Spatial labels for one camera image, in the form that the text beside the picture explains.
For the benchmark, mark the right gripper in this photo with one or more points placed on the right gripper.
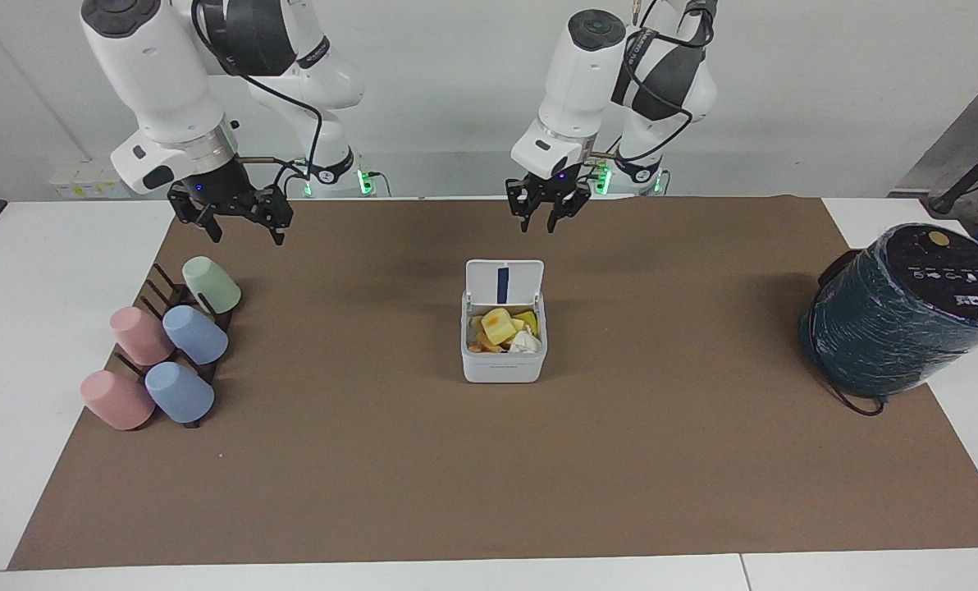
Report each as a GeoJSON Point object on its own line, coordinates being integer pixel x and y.
{"type": "Point", "coordinates": [217, 185]}

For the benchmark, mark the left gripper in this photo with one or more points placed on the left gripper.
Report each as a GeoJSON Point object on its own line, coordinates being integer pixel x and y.
{"type": "Point", "coordinates": [559, 182]}

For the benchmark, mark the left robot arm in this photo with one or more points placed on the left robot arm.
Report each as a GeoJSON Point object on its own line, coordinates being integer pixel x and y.
{"type": "Point", "coordinates": [579, 90]}

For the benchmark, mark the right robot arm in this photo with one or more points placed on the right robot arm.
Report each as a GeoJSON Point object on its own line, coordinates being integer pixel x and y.
{"type": "Point", "coordinates": [161, 74]}

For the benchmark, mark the white trash can lid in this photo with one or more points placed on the white trash can lid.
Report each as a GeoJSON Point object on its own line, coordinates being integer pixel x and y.
{"type": "Point", "coordinates": [485, 283]}

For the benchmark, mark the white trash can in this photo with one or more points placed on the white trash can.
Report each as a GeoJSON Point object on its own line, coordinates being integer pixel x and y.
{"type": "Point", "coordinates": [503, 367]}

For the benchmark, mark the green plastic cup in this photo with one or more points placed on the green plastic cup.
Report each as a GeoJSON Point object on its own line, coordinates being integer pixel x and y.
{"type": "Point", "coordinates": [212, 284]}

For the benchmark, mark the dark wooden cup rack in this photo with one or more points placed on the dark wooden cup rack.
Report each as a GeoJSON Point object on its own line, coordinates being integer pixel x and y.
{"type": "Point", "coordinates": [174, 293]}

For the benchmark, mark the yellow sponge piece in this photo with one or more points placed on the yellow sponge piece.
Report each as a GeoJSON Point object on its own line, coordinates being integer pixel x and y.
{"type": "Point", "coordinates": [527, 320]}
{"type": "Point", "coordinates": [498, 327]}

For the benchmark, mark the blue plastic cup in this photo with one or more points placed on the blue plastic cup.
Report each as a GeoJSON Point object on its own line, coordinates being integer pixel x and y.
{"type": "Point", "coordinates": [179, 393]}
{"type": "Point", "coordinates": [196, 335]}

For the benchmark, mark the white crumpled tissue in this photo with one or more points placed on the white crumpled tissue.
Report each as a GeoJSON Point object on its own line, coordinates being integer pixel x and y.
{"type": "Point", "coordinates": [526, 341]}

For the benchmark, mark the orange peel scrap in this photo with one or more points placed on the orange peel scrap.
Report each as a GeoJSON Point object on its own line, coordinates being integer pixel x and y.
{"type": "Point", "coordinates": [482, 347]}

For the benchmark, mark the pink plastic cup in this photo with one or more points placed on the pink plastic cup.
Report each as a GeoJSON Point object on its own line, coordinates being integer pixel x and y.
{"type": "Point", "coordinates": [116, 400]}
{"type": "Point", "coordinates": [140, 336]}

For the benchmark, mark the dark teal wrapped cylinder appliance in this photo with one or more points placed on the dark teal wrapped cylinder appliance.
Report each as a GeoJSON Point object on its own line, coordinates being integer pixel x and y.
{"type": "Point", "coordinates": [899, 320]}

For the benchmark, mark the white wall socket strip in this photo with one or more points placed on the white wall socket strip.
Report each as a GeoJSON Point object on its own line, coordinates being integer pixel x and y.
{"type": "Point", "coordinates": [85, 180]}

